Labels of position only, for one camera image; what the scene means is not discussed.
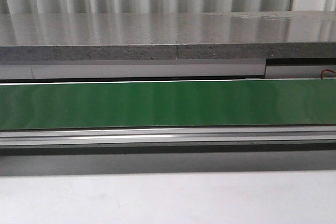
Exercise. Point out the grey metal cabinet panel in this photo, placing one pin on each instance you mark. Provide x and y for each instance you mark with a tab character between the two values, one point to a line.
205	68

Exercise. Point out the green conveyor belt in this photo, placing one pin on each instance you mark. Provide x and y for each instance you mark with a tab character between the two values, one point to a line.
167	103

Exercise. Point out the grey stone counter slab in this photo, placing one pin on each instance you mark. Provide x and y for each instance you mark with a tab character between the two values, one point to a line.
89	37

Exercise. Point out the aluminium conveyor frame rail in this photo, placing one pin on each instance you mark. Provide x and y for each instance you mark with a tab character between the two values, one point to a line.
168	135

